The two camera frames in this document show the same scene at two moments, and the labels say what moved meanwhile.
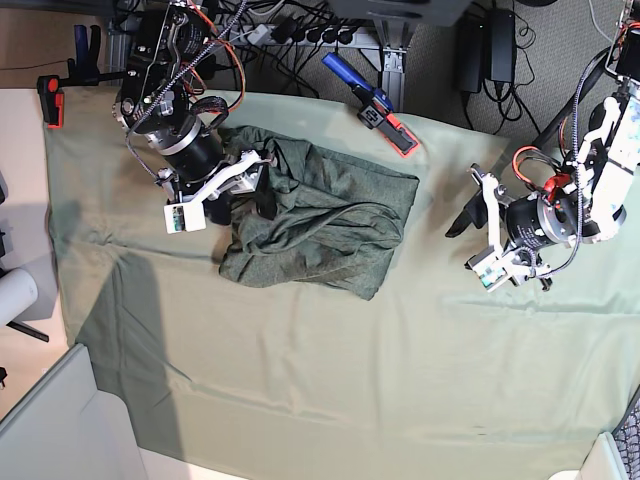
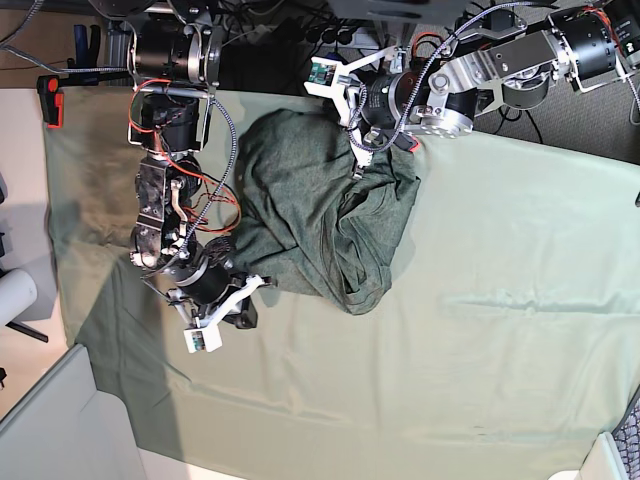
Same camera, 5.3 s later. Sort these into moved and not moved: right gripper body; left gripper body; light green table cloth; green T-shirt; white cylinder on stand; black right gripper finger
Moved: green T-shirt; black right gripper finger; right gripper body; left gripper body
Not moved: light green table cloth; white cylinder on stand
